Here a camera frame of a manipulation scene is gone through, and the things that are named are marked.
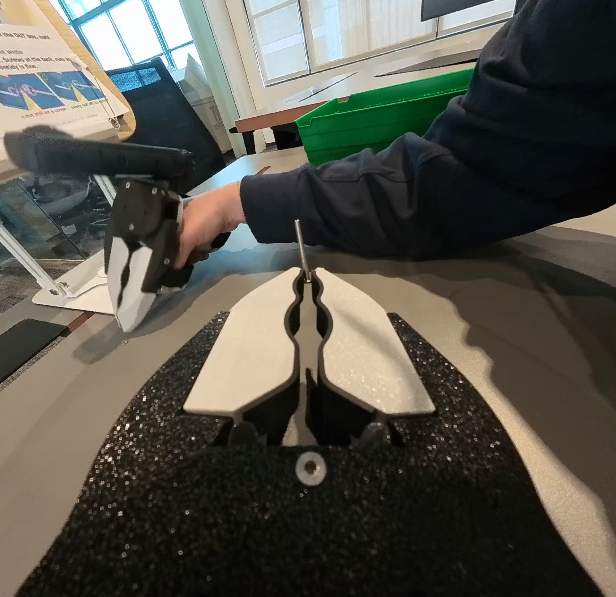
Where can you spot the printed instruction sheet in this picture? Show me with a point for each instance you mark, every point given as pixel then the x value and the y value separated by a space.
pixel 48 77

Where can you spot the black office chair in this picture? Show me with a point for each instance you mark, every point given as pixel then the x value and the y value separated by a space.
pixel 163 116

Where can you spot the brown edged table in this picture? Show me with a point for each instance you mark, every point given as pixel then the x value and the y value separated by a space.
pixel 409 63

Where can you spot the long metal screw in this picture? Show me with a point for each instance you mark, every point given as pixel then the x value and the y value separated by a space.
pixel 301 246

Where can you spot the white cardboard box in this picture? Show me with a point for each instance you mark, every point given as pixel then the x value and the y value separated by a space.
pixel 207 106

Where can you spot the person's right hand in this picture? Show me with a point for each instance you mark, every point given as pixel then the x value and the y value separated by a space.
pixel 211 217

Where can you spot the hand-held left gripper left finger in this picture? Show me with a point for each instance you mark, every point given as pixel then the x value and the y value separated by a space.
pixel 245 351

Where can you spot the person's right forearm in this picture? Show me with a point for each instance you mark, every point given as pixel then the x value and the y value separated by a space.
pixel 385 198

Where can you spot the grey desk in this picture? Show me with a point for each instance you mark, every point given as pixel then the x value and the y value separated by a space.
pixel 72 414

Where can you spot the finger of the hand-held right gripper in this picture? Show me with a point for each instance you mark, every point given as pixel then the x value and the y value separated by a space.
pixel 113 265
pixel 139 279

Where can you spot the green plastic bin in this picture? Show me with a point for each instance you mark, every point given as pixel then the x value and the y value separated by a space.
pixel 361 125

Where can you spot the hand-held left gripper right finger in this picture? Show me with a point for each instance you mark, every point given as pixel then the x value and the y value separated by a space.
pixel 370 356

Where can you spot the paned window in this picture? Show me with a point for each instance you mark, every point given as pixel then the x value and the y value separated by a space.
pixel 130 20
pixel 365 24

